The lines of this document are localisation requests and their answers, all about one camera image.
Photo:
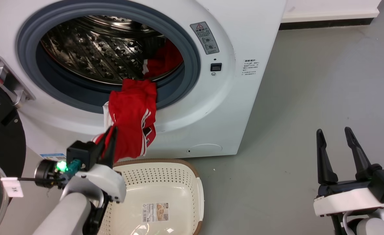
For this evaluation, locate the round filter cover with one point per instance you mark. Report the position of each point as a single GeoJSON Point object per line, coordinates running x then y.
{"type": "Point", "coordinates": [205, 148]}

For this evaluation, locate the barcode sticker label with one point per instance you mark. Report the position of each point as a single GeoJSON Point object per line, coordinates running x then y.
{"type": "Point", "coordinates": [155, 212]}

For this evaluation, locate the blue energy label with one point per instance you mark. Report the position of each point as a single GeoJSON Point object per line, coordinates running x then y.
{"type": "Point", "coordinates": [53, 157]}

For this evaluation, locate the white ledge with black base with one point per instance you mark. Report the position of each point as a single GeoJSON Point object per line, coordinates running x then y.
{"type": "Point", "coordinates": [329, 14]}

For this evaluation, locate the white front-load washing machine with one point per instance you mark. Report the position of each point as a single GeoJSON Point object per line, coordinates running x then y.
{"type": "Point", "coordinates": [237, 107]}

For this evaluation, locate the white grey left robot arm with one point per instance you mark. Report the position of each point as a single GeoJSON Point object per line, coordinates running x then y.
{"type": "Point", "coordinates": [64, 215]}

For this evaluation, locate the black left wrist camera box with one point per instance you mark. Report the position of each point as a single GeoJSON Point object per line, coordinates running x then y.
{"type": "Point", "coordinates": [81, 153]}

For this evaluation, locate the grey warning sticker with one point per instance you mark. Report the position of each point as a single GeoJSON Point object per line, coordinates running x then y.
{"type": "Point", "coordinates": [205, 37]}

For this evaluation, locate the white text sticker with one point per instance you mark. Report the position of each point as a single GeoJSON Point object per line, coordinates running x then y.
{"type": "Point", "coordinates": [250, 67]}

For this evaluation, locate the cream perforated laundry basket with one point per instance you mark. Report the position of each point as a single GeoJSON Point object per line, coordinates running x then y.
{"type": "Point", "coordinates": [165, 186]}

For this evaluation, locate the grey rubber door gasket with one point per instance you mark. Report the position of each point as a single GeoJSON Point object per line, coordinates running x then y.
{"type": "Point", "coordinates": [185, 42]}

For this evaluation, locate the steel washing machine drum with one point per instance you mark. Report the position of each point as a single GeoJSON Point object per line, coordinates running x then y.
{"type": "Point", "coordinates": [94, 49]}

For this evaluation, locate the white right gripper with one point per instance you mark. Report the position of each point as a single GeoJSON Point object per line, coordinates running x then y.
{"type": "Point", "coordinates": [345, 197]}

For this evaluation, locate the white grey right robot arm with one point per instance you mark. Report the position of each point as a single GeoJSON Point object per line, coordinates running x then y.
{"type": "Point", "coordinates": [371, 225]}

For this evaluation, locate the black door latch slot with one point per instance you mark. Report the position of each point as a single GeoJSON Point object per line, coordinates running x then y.
{"type": "Point", "coordinates": [216, 67]}

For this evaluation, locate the black glass washing machine door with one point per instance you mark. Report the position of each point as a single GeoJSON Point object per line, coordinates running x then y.
{"type": "Point", "coordinates": [2, 143]}

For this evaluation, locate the metal door hinge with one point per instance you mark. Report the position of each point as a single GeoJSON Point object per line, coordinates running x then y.
{"type": "Point", "coordinates": [6, 78]}

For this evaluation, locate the red garment with white stripes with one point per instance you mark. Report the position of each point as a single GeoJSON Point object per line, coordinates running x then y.
{"type": "Point", "coordinates": [130, 111]}

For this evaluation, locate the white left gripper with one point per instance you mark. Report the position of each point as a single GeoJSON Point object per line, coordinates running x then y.
{"type": "Point", "coordinates": [103, 181]}

